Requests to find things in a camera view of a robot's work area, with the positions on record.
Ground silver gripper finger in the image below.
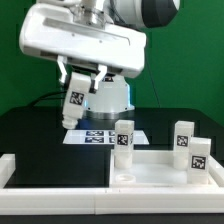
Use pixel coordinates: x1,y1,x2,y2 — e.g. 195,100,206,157
89,65,107,94
57,55,70,86

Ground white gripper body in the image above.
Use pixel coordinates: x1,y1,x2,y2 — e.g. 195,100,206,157
19,3,146,78

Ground white square table top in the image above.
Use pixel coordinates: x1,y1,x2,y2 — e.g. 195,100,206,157
109,150,224,188

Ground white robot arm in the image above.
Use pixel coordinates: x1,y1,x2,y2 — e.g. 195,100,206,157
19,0,180,129

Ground tag marker sheet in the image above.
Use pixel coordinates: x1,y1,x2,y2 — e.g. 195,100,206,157
63,130,149,145

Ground white U-shaped fence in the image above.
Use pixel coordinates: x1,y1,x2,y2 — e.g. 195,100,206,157
0,154,224,215

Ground black cables at base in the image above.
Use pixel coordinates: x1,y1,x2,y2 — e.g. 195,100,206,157
26,91,69,108

